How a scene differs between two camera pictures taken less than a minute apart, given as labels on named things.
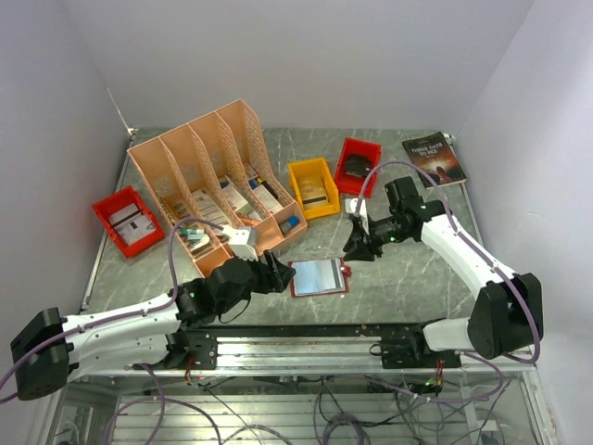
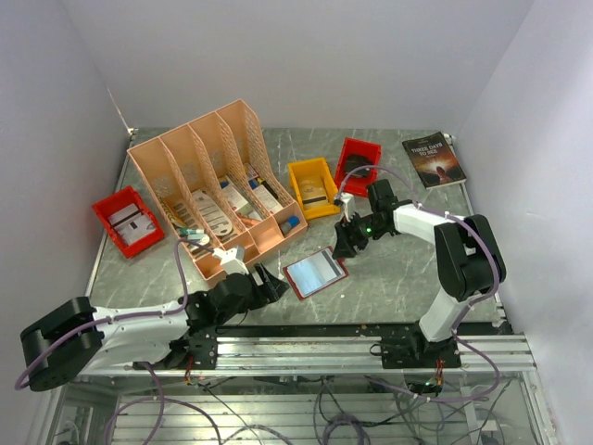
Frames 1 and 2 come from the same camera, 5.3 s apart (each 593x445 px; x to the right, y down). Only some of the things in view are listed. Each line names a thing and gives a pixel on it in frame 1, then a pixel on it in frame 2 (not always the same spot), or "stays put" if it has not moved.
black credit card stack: (358, 165) stays put
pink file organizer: (214, 172) stays put
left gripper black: (273, 275) to (270, 289)
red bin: (130, 222) stays put
